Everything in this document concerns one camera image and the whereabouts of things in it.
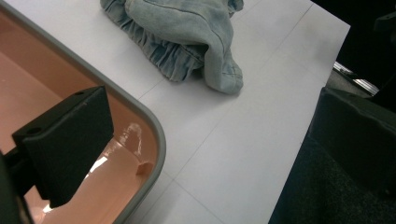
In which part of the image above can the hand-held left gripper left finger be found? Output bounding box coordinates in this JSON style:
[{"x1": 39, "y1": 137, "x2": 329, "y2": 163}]
[{"x1": 11, "y1": 86, "x2": 115, "y2": 209}]

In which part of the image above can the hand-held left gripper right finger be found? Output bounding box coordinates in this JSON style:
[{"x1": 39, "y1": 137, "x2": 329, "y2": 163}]
[{"x1": 307, "y1": 86, "x2": 396, "y2": 201}]

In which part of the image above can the pink plastic basket grey rim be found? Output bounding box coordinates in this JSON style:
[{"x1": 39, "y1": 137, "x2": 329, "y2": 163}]
[{"x1": 0, "y1": 1, "x2": 167, "y2": 224}]

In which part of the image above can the light blue denim garment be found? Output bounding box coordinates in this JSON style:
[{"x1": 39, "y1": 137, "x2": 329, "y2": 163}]
[{"x1": 99, "y1": 0, "x2": 245, "y2": 95}]

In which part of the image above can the black curtain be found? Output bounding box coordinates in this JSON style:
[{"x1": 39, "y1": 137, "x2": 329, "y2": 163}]
[{"x1": 311, "y1": 0, "x2": 396, "y2": 114}]

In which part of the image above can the white paper table cover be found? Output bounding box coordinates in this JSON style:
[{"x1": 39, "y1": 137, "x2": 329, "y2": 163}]
[{"x1": 3, "y1": 0, "x2": 352, "y2": 224}]

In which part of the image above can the aluminium rail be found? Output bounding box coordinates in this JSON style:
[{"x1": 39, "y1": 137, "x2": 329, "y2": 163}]
[{"x1": 332, "y1": 61, "x2": 380, "y2": 97}]

